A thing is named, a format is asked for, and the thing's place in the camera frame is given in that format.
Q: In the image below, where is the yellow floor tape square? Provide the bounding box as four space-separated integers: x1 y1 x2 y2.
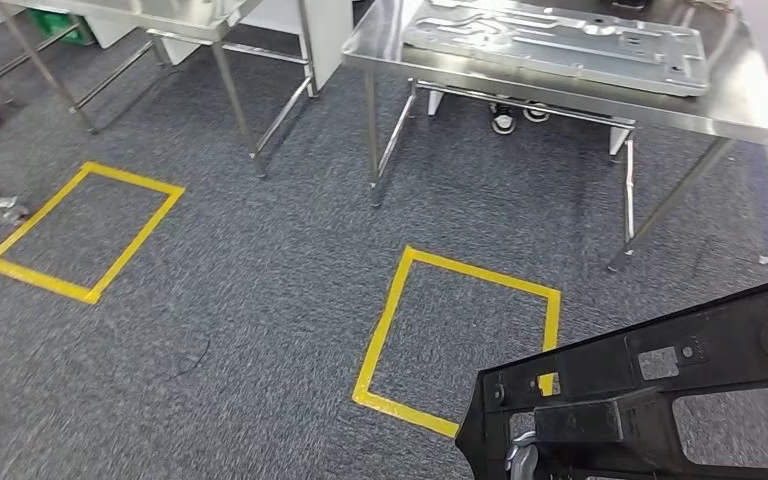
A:
352 246 563 440

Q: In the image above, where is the stainless steel table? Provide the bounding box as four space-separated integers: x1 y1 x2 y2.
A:
0 0 322 180

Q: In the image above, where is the stainless steel workbench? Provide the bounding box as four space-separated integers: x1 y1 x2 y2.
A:
340 0 768 274

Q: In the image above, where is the black plastic licence plate bracket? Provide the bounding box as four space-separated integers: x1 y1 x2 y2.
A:
455 270 768 480

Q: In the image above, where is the green plastic crate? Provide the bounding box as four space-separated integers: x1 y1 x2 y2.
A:
26 6 97 48

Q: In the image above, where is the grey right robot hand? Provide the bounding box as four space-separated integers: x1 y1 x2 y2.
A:
506 430 541 480

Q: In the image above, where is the grey metal fixture plate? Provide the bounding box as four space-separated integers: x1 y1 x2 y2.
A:
402 0 711 99

